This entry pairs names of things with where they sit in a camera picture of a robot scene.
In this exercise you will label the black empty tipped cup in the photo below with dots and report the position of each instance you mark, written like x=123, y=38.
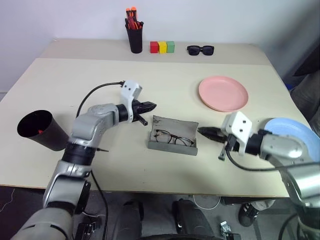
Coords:
x=55, y=140

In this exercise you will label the grey glasses case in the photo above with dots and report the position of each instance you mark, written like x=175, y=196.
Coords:
x=175, y=125

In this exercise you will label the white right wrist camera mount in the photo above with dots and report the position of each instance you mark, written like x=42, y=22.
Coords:
x=237, y=125

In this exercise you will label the black shoe with white stripes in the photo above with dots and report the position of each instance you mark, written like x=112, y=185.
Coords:
x=248, y=213

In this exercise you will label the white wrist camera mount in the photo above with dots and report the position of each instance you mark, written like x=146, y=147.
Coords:
x=237, y=125
x=128, y=92

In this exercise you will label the orange capped black pen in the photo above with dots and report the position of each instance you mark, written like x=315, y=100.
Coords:
x=128, y=12
x=134, y=11

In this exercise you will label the pink plate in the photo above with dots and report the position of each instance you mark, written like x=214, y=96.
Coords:
x=223, y=93

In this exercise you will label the green cube block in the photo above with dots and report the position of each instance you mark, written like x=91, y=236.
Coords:
x=170, y=46

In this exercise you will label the blue plastic container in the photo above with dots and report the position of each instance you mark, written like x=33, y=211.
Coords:
x=289, y=85

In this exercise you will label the light blue plate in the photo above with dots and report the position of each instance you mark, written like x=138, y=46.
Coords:
x=295, y=127

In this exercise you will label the black sunglasses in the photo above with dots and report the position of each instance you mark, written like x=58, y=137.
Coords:
x=193, y=50

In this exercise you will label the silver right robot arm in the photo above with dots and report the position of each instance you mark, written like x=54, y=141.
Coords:
x=282, y=147

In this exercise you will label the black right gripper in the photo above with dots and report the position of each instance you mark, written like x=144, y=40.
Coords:
x=230, y=143

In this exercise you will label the small black box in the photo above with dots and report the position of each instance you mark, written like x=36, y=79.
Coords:
x=233, y=236

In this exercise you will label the metal caster wheel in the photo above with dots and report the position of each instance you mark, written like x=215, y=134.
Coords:
x=225, y=227

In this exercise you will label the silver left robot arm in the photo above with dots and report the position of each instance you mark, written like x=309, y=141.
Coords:
x=95, y=117

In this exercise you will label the dark bar under table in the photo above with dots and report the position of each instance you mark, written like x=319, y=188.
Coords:
x=247, y=201

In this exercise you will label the tortoiseshell frame eyeglasses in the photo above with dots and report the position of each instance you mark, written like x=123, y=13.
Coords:
x=163, y=135

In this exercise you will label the dark grey rounded shape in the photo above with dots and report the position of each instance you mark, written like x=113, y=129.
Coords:
x=131, y=217

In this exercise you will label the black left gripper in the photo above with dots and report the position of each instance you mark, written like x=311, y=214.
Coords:
x=136, y=108

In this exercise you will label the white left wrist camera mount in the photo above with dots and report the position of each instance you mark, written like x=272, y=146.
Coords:
x=128, y=92

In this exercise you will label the black upright pen holder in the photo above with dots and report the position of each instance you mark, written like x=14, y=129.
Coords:
x=136, y=41

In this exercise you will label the black electronic device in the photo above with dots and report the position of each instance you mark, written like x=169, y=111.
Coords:
x=86, y=231

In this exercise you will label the red cube block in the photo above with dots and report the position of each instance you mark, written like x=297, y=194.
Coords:
x=154, y=47

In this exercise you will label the yellow cube block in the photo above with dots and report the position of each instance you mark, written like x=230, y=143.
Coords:
x=162, y=47

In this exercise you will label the black rounded shape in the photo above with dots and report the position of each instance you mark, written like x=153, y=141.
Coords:
x=190, y=217

